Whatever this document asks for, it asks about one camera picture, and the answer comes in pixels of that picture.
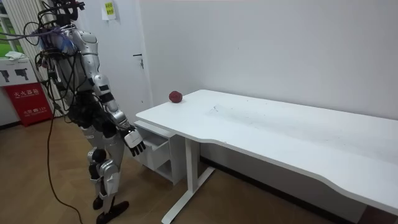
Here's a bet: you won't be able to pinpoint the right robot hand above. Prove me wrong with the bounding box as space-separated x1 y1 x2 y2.
123 124 147 157

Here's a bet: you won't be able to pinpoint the white drawer cabinet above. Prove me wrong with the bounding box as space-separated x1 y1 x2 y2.
133 119 188 185

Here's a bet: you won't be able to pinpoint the robot legs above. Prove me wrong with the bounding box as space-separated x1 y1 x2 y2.
78 123 130 224

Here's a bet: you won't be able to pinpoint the red fruit soft toy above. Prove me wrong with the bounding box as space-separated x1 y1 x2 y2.
168 90 183 104

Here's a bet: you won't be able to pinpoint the robot body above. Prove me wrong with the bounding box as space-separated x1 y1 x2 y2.
23 0 104 132

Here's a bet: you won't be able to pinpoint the red fire equipment box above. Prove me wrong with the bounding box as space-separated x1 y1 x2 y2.
3 82 54 128

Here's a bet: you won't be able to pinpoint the white paper notice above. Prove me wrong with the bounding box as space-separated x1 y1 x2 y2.
99 0 118 22

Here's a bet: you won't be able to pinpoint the yellow sticky note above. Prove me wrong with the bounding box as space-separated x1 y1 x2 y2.
104 1 116 17

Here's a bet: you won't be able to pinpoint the white box with pictures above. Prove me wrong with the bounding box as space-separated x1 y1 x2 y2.
0 56 39 88

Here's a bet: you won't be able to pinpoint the white cloth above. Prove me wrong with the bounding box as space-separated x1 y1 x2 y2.
4 50 27 61

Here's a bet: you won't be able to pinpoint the white desk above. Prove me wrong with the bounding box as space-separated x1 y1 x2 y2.
135 89 398 224

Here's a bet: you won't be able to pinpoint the window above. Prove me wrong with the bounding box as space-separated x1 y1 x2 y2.
0 0 24 58

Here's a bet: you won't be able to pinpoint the white vertical blind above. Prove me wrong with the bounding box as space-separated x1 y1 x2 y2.
2 0 65 118

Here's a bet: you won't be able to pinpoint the black door handle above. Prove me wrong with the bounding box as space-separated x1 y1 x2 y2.
132 53 145 70

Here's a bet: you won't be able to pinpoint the dark floor cable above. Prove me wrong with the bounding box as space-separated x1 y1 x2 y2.
45 105 84 224

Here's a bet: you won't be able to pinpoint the cable bundle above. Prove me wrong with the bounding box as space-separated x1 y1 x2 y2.
0 28 42 43

